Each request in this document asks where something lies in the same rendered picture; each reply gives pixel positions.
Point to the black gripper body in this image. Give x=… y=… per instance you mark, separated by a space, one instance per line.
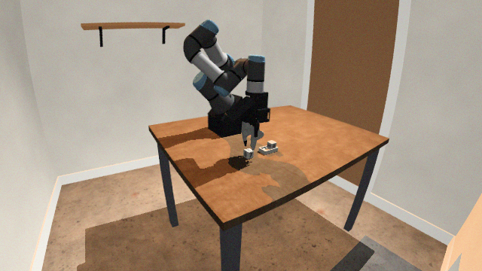
x=259 y=109

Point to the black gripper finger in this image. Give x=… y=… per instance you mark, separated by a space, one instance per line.
x=245 y=129
x=256 y=134

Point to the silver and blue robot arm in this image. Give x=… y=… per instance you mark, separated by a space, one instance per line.
x=225 y=74

